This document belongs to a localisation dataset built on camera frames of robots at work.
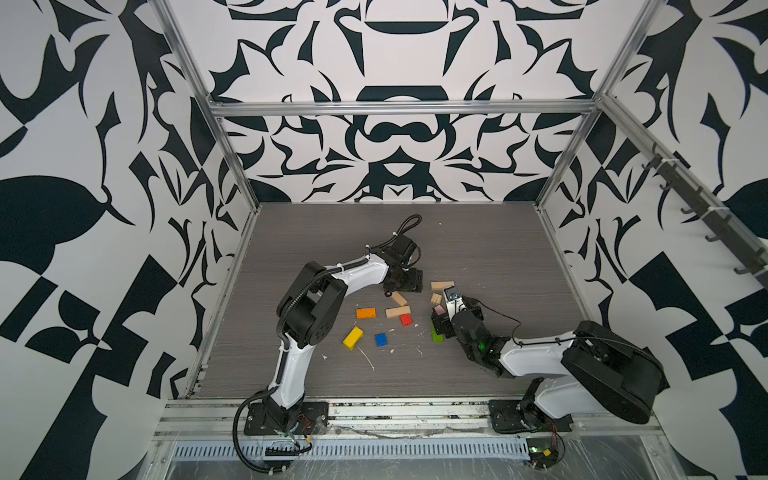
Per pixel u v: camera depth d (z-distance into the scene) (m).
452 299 0.76
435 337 0.86
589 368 0.45
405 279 0.85
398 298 0.94
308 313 0.52
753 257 0.50
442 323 0.78
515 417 0.74
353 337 0.85
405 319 0.92
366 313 0.91
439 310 0.86
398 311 0.92
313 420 0.74
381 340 0.86
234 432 0.69
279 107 0.92
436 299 0.93
